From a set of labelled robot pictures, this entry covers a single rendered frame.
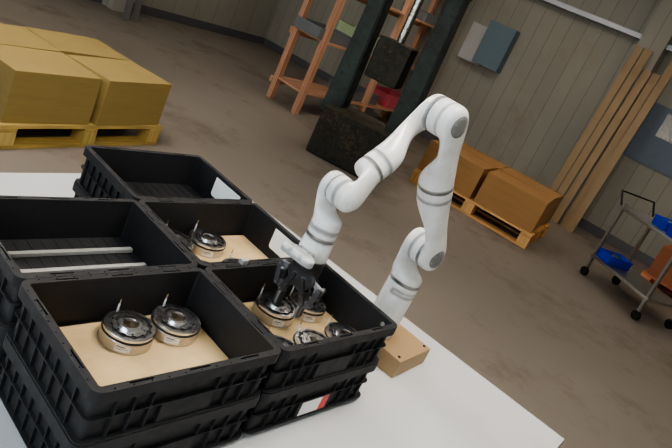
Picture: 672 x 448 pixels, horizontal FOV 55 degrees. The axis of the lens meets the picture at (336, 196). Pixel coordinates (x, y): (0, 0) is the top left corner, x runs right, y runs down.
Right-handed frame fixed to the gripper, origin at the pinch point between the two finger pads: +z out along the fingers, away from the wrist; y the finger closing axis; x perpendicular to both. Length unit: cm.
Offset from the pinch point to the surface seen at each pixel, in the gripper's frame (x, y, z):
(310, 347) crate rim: 15.3, -17.0, -4.7
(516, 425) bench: -58, -52, 17
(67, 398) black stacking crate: 60, -4, 3
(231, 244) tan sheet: -14.5, 32.5, 4.9
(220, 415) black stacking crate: 33.0, -14.7, 8.0
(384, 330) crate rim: -10.3, -20.5, -5.0
